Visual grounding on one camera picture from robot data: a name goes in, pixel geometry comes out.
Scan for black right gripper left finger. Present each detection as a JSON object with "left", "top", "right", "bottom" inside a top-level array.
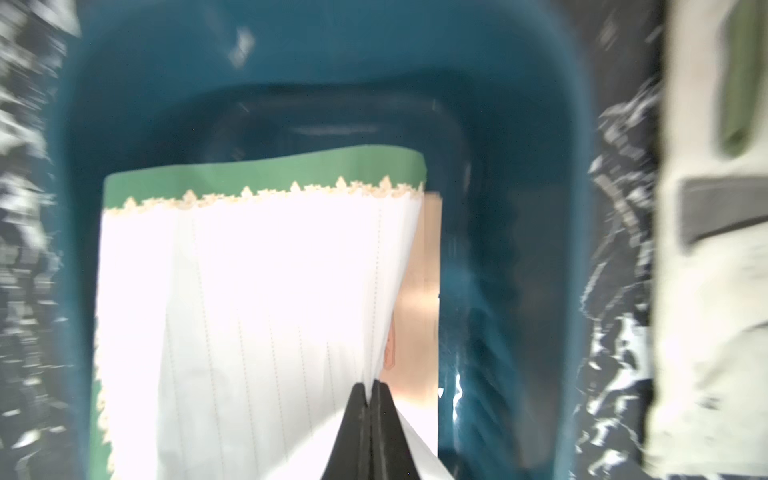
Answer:
[{"left": 321, "top": 383, "right": 371, "bottom": 480}]

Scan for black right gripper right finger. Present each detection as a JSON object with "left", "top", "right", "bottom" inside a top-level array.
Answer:
[{"left": 369, "top": 380, "right": 420, "bottom": 480}]

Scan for green bordered stationery paper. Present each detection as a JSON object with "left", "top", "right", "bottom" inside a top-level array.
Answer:
[{"left": 89, "top": 145, "right": 448, "bottom": 479}]

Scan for teal plastic storage box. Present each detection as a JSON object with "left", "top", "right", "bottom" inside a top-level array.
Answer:
[{"left": 46, "top": 1, "right": 593, "bottom": 479}]

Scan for beige stationery paper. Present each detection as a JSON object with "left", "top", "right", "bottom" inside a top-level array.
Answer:
[{"left": 381, "top": 192, "right": 443, "bottom": 411}]

